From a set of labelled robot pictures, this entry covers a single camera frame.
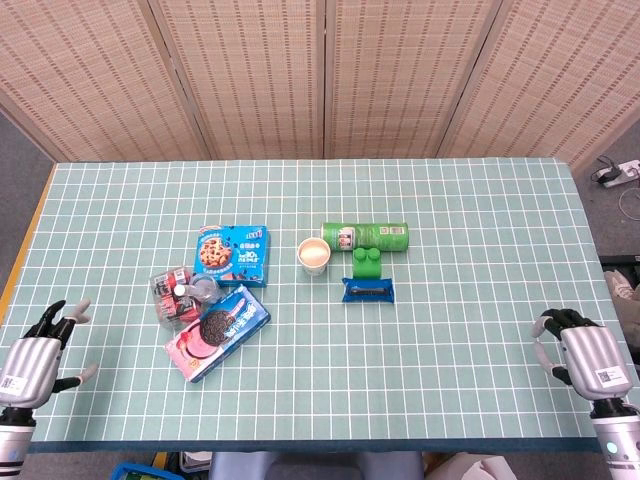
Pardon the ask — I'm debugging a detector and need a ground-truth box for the blue grey chair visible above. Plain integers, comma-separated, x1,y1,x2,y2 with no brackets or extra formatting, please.
208,451,426,480

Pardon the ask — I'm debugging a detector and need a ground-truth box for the pink blue Oreo box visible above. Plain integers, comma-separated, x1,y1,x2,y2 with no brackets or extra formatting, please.
164,283,272,384

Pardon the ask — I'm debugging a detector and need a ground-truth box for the blue plastic bin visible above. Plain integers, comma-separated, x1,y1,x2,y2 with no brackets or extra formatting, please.
108,460,169,480

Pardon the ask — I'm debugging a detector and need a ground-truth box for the green toy building block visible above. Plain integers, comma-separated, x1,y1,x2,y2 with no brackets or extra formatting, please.
351,246,383,280

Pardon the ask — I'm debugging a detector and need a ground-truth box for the blue Oreo snack pack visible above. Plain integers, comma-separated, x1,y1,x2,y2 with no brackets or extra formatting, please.
341,276,396,304

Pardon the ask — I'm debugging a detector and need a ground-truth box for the woven bamboo screen panel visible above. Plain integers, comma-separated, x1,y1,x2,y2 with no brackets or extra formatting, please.
0,0,211,163
437,0,640,169
322,0,504,160
147,0,329,161

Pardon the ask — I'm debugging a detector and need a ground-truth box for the green chips can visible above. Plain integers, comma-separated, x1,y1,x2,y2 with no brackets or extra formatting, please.
320,221,411,254

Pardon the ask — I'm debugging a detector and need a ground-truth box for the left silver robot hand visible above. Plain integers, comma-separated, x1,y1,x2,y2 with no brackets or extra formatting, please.
0,298,99,409

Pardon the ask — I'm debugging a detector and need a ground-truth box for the small white device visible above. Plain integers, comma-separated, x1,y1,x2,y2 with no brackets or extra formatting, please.
178,451,212,474

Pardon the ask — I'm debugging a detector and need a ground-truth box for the white paper cup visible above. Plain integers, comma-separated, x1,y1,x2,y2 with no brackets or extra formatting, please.
297,236,332,277

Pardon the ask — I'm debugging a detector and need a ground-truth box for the blue chocolate chip cookie box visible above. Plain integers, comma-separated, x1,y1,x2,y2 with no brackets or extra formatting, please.
193,224,272,289

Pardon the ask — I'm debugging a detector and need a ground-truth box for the black floor object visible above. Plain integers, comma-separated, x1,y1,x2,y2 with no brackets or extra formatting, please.
598,254,640,274

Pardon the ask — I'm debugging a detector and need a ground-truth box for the green grid tablecloth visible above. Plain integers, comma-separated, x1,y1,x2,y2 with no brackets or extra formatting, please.
0,158,626,454

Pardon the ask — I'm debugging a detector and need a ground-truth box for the brown cardboard box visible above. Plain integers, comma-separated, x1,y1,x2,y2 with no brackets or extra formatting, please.
427,453,517,480

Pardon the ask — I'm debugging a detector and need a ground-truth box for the clear object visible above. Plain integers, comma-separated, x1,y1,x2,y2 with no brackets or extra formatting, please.
173,282,214,303

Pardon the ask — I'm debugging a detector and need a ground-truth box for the white power strip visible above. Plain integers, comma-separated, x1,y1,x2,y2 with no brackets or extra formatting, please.
602,159,640,189

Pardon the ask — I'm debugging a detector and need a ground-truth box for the thin white cable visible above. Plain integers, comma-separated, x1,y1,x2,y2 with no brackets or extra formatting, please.
618,188,640,219

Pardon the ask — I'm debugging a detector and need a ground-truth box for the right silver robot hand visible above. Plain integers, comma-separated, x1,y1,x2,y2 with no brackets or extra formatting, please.
530,308,636,403

